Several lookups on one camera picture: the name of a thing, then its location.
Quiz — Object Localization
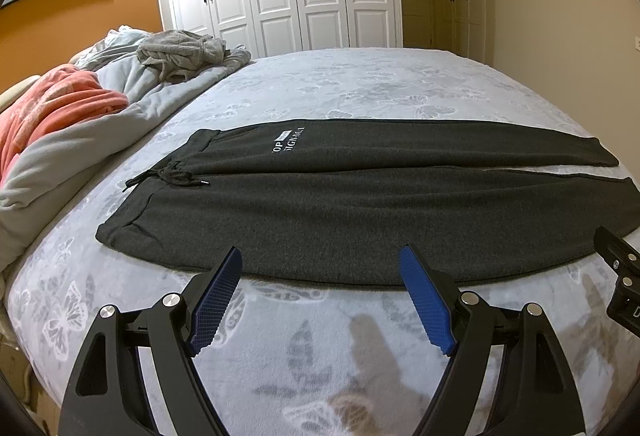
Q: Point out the dark grey sweatpants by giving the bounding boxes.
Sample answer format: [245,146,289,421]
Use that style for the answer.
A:
[96,119,639,287]

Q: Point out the grey duvet blanket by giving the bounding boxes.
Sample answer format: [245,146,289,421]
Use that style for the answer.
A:
[1,26,252,269]

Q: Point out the coral pink blanket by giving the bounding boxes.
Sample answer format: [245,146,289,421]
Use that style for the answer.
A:
[1,64,129,184]

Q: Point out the crumpled grey garment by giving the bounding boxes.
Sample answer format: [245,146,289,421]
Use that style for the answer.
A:
[136,30,229,83]

